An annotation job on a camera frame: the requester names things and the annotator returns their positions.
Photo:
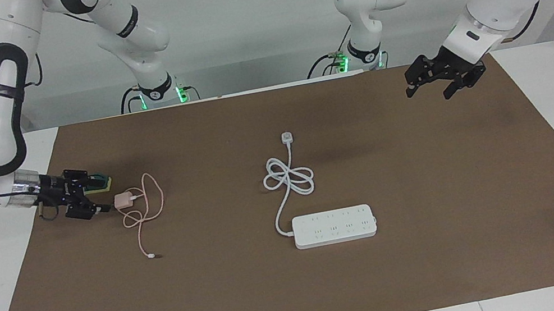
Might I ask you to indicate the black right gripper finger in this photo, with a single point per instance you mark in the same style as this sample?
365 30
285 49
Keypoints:
87 210
87 180

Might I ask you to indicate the pink charger adapter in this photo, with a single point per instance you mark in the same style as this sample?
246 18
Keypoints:
122 200

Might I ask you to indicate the white power strip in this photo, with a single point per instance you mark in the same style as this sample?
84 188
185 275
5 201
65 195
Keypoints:
335 228

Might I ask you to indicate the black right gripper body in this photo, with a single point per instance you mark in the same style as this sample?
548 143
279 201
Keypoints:
58 193

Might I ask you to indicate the brown table mat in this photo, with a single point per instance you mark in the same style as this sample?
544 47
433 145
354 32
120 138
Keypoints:
444 263

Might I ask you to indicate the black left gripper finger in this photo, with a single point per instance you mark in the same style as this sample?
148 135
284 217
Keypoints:
461 84
421 74

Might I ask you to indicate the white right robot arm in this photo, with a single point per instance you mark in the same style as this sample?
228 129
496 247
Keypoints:
3 27

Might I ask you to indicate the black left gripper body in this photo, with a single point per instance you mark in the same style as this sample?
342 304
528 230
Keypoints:
455 66

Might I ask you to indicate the green knife switch yellow base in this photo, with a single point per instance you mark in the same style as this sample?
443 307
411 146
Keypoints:
106 183

